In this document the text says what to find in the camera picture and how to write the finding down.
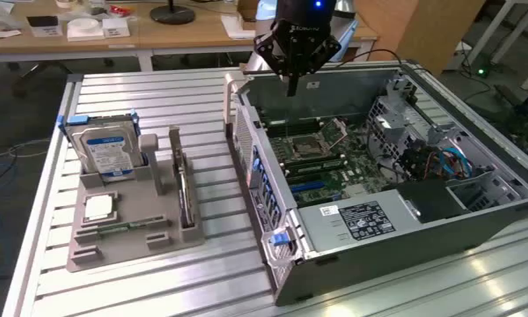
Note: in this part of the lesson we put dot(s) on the green motherboard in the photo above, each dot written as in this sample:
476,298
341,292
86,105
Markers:
356,171

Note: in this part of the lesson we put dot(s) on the white paper slip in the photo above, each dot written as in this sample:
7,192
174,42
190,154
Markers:
3,34

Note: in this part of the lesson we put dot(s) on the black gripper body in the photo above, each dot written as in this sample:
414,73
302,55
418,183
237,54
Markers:
302,39

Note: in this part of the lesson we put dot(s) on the hard disk with blue bracket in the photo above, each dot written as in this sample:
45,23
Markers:
106,152

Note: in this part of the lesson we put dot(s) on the brown cardboard box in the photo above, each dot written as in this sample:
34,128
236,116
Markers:
245,8

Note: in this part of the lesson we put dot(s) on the black chair base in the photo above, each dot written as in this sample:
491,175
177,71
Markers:
30,76

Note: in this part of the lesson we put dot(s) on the blue expansion slot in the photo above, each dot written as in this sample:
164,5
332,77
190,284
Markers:
305,187

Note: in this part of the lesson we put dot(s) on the black round lamp base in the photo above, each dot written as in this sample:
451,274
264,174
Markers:
170,14

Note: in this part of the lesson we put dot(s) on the blue case latch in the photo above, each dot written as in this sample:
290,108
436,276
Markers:
277,239

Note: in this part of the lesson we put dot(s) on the wooden cabinet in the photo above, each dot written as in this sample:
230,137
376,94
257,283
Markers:
421,33

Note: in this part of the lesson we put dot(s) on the wooden desk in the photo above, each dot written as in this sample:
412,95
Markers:
180,34

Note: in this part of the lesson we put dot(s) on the grey plastic parts rack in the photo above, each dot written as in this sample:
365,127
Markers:
132,204

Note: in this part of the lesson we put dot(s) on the small white printed box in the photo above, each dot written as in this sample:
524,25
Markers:
116,29

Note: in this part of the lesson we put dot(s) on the grey power supply unit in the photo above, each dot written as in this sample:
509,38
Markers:
325,228

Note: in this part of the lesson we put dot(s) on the open grey PC case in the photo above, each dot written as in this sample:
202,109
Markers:
377,264

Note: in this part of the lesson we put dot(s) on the white paper stack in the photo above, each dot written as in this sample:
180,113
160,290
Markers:
237,28

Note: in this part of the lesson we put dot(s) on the green RAM stick bare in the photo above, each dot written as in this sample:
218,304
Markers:
122,227

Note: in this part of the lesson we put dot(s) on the silver CPU chip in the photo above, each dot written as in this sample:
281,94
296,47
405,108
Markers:
98,208

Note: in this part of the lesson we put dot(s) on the metal disk bay cage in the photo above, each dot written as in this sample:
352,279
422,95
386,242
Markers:
390,132

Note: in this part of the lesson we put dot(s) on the green RAM stick with label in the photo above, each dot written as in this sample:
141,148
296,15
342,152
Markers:
312,166

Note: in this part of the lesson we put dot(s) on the graphics card with metal bracket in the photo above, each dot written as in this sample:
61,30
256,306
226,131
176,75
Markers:
185,198

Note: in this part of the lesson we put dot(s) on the white box with black top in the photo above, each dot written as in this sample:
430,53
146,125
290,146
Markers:
44,28

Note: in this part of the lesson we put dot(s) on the white table frame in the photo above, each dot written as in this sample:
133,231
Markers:
505,23

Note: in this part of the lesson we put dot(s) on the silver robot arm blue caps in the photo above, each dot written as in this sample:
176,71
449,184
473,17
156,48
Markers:
345,8

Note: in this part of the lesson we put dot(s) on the device with green light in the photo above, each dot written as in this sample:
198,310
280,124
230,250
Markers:
480,71

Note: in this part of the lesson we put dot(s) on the red packet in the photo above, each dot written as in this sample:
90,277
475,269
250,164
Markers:
118,10

